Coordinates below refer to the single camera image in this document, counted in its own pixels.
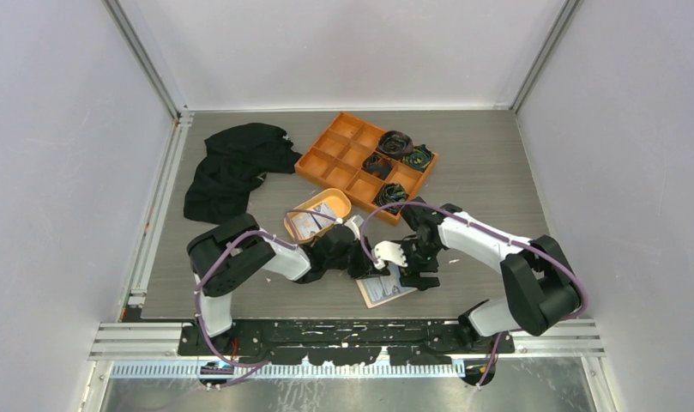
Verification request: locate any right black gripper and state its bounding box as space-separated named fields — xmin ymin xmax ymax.
xmin=390 ymin=238 xmax=441 ymax=291

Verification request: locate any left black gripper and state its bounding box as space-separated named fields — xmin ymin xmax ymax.
xmin=325 ymin=235 xmax=389 ymax=281

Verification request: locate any beige card holder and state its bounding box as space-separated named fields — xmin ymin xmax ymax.
xmin=355 ymin=274 xmax=423 ymax=310

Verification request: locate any white VIP credit card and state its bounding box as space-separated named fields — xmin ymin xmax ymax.
xmin=363 ymin=276 xmax=410 ymax=304

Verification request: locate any orange oval tray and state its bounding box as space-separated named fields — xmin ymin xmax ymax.
xmin=284 ymin=188 xmax=352 ymax=243

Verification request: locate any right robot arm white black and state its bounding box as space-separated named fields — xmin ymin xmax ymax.
xmin=401 ymin=197 xmax=587 ymax=353

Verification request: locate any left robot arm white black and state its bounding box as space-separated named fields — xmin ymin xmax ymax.
xmin=186 ymin=209 xmax=389 ymax=354

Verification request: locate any right credit card in tray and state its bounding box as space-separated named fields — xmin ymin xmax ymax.
xmin=311 ymin=202 xmax=338 ymax=226

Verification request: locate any credit card in tray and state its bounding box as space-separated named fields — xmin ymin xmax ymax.
xmin=292 ymin=214 xmax=321 ymax=240
xmin=311 ymin=202 xmax=338 ymax=226

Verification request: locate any left credit card in tray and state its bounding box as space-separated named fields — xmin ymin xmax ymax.
xmin=292 ymin=214 xmax=321 ymax=240

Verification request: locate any green yellow rolled tie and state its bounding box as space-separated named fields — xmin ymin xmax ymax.
xmin=373 ymin=183 xmax=408 ymax=207

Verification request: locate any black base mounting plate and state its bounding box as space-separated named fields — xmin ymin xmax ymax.
xmin=212 ymin=318 xmax=515 ymax=366

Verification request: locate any orange compartment organizer box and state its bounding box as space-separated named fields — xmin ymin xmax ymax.
xmin=295 ymin=112 xmax=438 ymax=212

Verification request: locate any dark red rolled tie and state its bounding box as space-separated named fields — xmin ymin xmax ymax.
xmin=361 ymin=152 xmax=393 ymax=180

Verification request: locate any green patterned rolled tie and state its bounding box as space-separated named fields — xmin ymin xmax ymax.
xmin=401 ymin=144 xmax=434 ymax=173

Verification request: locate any dark brown rolled tie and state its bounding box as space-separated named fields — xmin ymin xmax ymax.
xmin=377 ymin=130 xmax=413 ymax=160

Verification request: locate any black cloth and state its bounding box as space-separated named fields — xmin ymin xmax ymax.
xmin=183 ymin=123 xmax=302 ymax=225

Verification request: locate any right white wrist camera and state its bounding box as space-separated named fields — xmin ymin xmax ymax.
xmin=372 ymin=240 xmax=407 ymax=270

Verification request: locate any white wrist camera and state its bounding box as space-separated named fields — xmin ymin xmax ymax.
xmin=372 ymin=240 xmax=407 ymax=270
xmin=343 ymin=215 xmax=364 ymax=240

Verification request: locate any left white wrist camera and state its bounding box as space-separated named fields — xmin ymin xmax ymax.
xmin=343 ymin=215 xmax=364 ymax=240

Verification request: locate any aluminium front frame rail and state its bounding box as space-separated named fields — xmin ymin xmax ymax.
xmin=88 ymin=320 xmax=606 ymax=385

